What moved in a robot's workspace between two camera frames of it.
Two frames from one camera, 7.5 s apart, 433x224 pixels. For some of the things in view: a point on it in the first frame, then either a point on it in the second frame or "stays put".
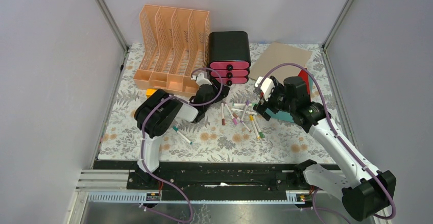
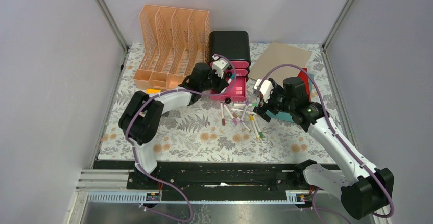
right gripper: [278, 89] stays put
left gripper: [221, 92] to [221, 83]
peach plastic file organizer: [174, 44] stays put
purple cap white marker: [247, 103] stays put
